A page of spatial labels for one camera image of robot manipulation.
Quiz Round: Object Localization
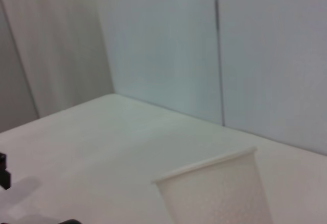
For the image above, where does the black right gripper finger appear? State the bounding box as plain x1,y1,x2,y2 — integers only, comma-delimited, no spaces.
58,218,85,224
0,152,12,190

